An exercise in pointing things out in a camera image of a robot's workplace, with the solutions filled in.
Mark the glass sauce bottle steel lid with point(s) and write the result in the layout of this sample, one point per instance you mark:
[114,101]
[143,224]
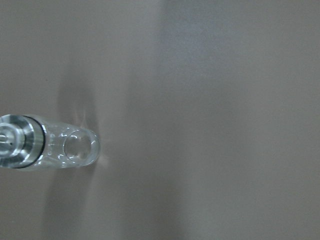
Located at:
[30,142]

